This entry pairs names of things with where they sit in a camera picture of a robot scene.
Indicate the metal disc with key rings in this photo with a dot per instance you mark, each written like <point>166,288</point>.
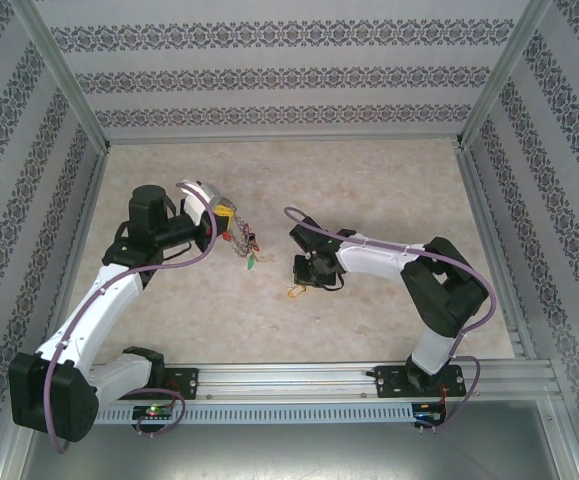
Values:
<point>240,231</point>

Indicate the yellow tag key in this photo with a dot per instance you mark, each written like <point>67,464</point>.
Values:
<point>299,294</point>

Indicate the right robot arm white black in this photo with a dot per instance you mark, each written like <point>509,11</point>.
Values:
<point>374,260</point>

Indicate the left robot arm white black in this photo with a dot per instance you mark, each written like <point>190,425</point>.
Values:
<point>99,305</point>

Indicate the green tag key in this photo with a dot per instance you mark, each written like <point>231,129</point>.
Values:
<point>251,263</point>

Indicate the small circuit board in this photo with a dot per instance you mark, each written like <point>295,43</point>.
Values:
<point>151,411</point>
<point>426,417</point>

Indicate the grey metal panel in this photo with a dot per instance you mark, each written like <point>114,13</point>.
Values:
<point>289,452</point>

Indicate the aluminium side rail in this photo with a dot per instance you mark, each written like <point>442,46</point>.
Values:
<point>491,240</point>
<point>88,200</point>

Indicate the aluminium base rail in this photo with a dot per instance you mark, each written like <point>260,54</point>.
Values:
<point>289,380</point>

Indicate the aluminium back rail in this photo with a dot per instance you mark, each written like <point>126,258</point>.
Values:
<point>369,138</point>

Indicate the aluminium corner post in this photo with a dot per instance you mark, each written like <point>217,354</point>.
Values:
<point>504,75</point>
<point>64,75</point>

